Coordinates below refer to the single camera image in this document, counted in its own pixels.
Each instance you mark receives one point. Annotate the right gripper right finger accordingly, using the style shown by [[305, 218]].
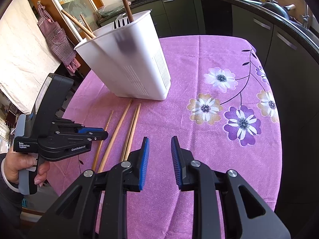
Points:
[[181, 159]]

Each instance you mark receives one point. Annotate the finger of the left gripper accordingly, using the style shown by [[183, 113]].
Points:
[[96, 136], [86, 130]]

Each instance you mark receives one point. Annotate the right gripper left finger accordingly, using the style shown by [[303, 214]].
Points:
[[139, 163]]

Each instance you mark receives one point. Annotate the long light wooden chopstick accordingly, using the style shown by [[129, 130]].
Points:
[[113, 138]]

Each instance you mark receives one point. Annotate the red-patterned wooden chopstick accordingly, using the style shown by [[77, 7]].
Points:
[[135, 123]]

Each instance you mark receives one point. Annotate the brown chopstick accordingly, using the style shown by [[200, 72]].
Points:
[[75, 21], [86, 28], [128, 10], [86, 24]]

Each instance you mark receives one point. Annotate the black plastic fork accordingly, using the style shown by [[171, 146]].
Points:
[[120, 21]]

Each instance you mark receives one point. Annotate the green kitchen cabinets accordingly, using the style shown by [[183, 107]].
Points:
[[244, 30]]

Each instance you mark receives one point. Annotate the person's left hand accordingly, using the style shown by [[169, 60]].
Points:
[[14, 162]]

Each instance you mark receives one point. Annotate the pink floral tablecloth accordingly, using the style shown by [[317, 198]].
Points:
[[220, 107]]

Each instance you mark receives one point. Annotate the white hanging cloth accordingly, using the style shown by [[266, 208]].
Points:
[[26, 59]]

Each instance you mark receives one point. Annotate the white plastic utensil holder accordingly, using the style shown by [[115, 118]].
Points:
[[129, 60]]

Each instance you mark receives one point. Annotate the checkered pink apron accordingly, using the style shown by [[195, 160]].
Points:
[[57, 40]]

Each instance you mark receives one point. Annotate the dark pan by sink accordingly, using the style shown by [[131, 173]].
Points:
[[282, 11]]

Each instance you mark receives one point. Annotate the chrome sink faucet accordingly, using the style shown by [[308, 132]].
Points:
[[306, 16]]

